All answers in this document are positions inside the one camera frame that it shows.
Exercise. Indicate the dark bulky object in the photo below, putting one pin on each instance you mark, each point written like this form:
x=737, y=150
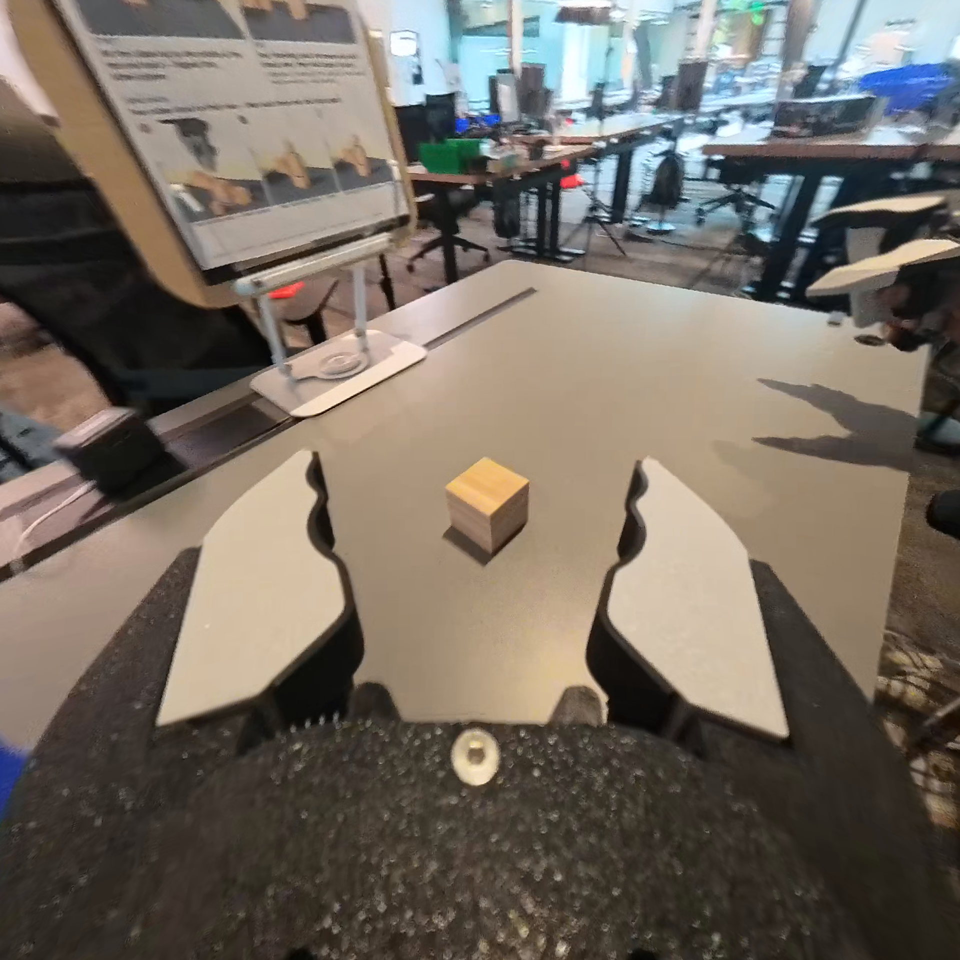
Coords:
x=112, y=300

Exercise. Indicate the black power adapter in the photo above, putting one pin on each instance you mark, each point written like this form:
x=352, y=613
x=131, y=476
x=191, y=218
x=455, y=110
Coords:
x=112, y=450

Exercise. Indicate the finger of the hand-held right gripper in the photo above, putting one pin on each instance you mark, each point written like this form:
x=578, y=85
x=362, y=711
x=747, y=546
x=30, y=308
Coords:
x=885, y=261
x=877, y=206

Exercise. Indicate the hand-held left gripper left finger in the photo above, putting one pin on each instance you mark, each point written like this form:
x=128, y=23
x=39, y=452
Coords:
x=255, y=600

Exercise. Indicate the instruction sheet on stand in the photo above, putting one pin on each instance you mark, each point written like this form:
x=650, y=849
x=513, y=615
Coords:
x=82, y=172

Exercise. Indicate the black tripod stand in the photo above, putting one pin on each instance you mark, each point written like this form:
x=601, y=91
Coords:
x=596, y=221

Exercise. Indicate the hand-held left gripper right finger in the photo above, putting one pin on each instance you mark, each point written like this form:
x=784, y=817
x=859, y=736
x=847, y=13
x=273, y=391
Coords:
x=690, y=607

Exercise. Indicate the tablet with instruction screen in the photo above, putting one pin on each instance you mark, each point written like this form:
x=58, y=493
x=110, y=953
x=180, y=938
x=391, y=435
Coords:
x=247, y=112

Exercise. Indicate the green plastic bins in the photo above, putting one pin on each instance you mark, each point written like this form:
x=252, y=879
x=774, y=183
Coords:
x=446, y=156

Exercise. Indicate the wooden cube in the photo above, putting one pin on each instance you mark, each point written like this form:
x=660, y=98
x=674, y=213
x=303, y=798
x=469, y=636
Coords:
x=484, y=502

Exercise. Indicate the black box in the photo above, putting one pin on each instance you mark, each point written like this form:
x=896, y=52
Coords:
x=821, y=118

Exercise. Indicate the dark wooden desk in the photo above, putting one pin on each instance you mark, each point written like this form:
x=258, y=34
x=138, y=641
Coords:
x=622, y=127
x=825, y=146
x=480, y=176

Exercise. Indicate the silver tablet stand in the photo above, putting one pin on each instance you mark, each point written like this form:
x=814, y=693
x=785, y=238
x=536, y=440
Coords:
x=375, y=360

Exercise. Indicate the blue plastic bins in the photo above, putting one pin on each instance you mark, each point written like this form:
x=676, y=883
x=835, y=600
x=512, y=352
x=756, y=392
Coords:
x=900, y=86

